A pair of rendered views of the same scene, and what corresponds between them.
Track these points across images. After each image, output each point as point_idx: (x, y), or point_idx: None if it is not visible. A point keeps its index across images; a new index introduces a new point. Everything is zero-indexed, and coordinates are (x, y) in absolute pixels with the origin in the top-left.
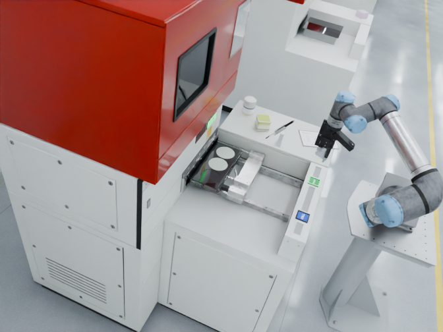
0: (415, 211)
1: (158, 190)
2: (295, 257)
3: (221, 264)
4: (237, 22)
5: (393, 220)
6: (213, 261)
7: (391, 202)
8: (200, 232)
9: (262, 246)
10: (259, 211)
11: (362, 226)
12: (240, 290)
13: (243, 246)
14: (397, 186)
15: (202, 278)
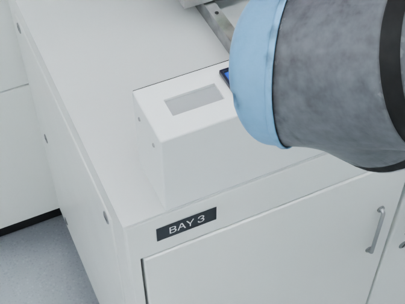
0: (331, 84)
1: None
2: (159, 190)
3: (63, 137)
4: None
5: (235, 91)
6: (56, 121)
7: (266, 2)
8: (33, 22)
9: (126, 124)
10: (226, 53)
11: None
12: (96, 237)
13: (85, 98)
14: None
15: (64, 169)
